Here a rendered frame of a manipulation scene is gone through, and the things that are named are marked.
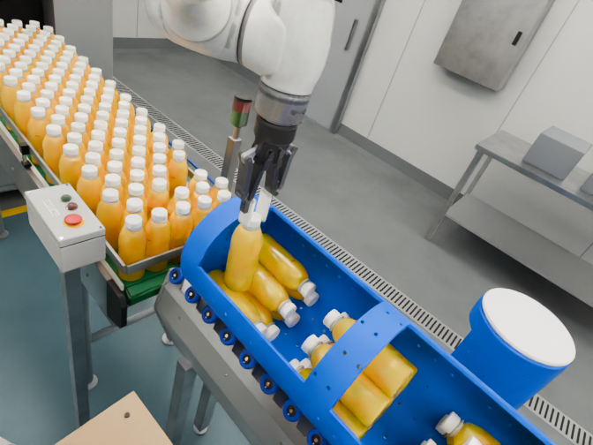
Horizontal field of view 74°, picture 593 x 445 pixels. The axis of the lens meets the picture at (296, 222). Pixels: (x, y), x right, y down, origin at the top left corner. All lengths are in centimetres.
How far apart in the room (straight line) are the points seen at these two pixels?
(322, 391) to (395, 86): 385
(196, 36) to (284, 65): 13
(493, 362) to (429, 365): 40
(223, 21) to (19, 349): 182
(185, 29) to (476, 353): 113
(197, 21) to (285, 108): 18
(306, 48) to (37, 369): 181
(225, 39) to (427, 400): 82
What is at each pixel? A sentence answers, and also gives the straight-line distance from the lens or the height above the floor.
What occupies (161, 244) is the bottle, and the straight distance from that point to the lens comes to 112.
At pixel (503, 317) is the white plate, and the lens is 134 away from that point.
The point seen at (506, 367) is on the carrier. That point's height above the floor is 96.
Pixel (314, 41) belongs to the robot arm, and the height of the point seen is 164.
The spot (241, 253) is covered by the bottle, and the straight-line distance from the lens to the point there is 85.
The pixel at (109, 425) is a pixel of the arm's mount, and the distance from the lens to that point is 75.
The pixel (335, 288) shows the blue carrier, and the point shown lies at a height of 109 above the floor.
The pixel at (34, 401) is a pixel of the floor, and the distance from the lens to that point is 204.
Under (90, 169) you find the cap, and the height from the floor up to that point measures 109.
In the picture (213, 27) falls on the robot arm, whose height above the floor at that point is 161.
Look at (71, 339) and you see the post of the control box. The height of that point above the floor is 63.
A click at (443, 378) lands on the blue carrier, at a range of 96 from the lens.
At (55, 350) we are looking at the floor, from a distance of 216.
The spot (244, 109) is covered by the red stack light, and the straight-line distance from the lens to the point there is 142.
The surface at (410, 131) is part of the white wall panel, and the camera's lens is 434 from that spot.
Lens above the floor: 176
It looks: 35 degrees down
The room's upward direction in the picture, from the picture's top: 19 degrees clockwise
